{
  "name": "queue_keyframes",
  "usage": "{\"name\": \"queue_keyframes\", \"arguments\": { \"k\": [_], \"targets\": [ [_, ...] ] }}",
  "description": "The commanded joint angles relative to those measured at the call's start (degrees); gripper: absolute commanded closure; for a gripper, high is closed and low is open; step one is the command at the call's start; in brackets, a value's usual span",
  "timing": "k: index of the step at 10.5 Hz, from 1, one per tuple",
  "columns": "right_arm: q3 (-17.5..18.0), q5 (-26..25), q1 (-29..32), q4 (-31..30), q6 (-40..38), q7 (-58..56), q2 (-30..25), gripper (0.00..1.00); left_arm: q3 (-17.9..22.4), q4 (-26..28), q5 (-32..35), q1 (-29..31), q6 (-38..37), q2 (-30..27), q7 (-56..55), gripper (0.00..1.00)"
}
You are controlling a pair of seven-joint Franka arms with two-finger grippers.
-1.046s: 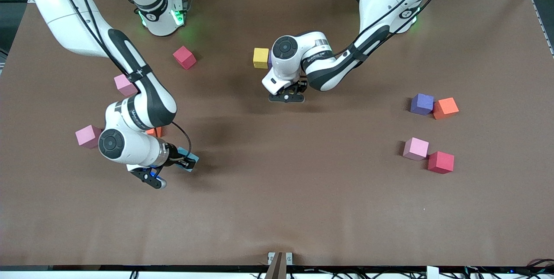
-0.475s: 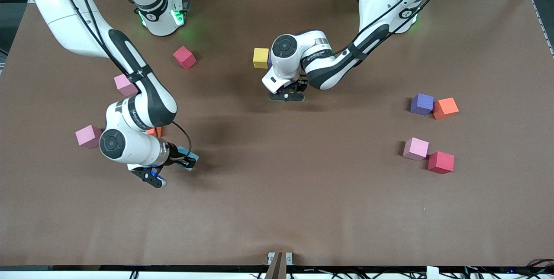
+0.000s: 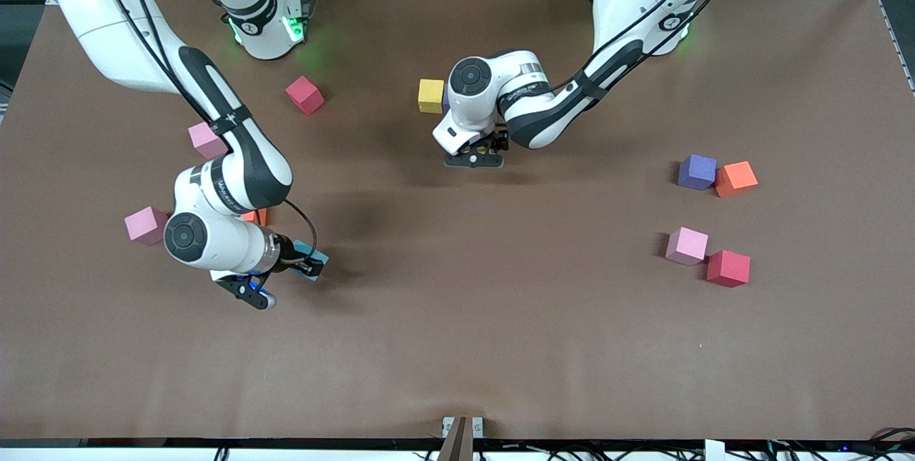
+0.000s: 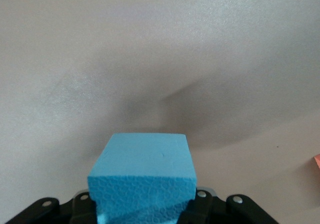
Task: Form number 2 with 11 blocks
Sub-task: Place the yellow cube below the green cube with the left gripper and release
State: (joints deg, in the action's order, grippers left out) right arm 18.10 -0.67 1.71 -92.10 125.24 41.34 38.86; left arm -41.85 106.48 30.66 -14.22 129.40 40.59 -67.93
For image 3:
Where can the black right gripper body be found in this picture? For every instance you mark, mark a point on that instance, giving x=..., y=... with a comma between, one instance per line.
x=289, y=251

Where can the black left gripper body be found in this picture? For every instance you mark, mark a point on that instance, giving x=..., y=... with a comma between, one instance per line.
x=498, y=139

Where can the blue foam cube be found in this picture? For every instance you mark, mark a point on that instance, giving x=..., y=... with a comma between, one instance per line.
x=319, y=255

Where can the yellow foam cube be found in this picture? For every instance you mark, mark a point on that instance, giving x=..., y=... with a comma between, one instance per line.
x=485, y=152
x=431, y=96

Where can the orange foam cube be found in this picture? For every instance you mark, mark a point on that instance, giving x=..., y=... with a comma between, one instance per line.
x=256, y=216
x=736, y=179

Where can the pink foam cube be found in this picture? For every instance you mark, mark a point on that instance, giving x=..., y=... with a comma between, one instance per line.
x=687, y=245
x=146, y=225
x=204, y=141

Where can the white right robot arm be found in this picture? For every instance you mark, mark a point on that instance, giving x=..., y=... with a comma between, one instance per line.
x=214, y=239

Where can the brown table mat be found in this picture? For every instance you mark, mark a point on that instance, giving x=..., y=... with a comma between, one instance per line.
x=429, y=347

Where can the red foam cube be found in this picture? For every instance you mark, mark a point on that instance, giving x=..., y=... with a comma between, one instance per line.
x=728, y=268
x=305, y=95

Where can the small white plastic box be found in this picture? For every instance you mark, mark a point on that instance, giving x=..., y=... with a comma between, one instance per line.
x=715, y=451

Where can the small metal bracket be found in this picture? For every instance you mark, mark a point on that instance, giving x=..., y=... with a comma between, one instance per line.
x=477, y=425

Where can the aluminium table edge rail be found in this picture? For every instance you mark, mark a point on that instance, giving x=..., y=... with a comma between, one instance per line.
x=902, y=53

